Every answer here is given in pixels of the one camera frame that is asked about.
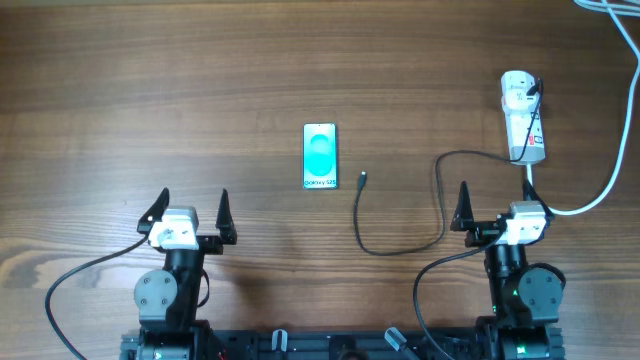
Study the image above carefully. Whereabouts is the white power strip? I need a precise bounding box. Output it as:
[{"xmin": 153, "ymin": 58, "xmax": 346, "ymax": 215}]
[{"xmin": 501, "ymin": 70, "xmax": 546, "ymax": 166}]

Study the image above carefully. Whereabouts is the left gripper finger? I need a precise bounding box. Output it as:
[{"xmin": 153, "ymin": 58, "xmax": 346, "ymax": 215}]
[
  {"xmin": 215, "ymin": 189, "xmax": 236, "ymax": 235},
  {"xmin": 138, "ymin": 188, "xmax": 170, "ymax": 226}
]

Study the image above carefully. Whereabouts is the coiled white cable bundle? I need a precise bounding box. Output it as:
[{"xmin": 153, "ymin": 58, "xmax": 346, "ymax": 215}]
[{"xmin": 573, "ymin": 0, "xmax": 640, "ymax": 18}]

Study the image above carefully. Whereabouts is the Galaxy S25 smartphone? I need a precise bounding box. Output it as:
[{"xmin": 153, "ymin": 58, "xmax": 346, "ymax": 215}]
[{"xmin": 302, "ymin": 123, "xmax": 338, "ymax": 189}]

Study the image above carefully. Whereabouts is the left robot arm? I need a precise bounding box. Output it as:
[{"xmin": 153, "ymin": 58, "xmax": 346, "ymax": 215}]
[{"xmin": 120, "ymin": 188, "xmax": 237, "ymax": 360}]

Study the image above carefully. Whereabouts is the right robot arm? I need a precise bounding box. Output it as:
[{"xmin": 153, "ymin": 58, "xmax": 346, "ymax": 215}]
[{"xmin": 450, "ymin": 181, "xmax": 567, "ymax": 360}]

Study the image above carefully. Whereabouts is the white charger plug adapter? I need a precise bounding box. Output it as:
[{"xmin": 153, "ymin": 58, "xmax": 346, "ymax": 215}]
[{"xmin": 501, "ymin": 83, "xmax": 540, "ymax": 115}]

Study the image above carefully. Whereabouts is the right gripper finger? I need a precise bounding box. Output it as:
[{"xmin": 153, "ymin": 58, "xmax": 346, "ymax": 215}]
[
  {"xmin": 452, "ymin": 181, "xmax": 474, "ymax": 224},
  {"xmin": 523, "ymin": 179, "xmax": 554, "ymax": 218}
]

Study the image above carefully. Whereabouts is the black USB-C charging cable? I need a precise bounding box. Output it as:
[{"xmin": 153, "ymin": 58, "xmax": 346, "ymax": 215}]
[{"xmin": 352, "ymin": 77, "xmax": 545, "ymax": 257}]

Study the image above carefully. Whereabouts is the white power strip cord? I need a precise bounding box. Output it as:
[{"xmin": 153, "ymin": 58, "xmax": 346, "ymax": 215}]
[{"xmin": 524, "ymin": 0, "xmax": 640, "ymax": 217}]

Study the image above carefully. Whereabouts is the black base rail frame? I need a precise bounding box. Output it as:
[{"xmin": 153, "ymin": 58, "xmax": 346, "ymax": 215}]
[{"xmin": 119, "ymin": 326, "xmax": 566, "ymax": 360}]

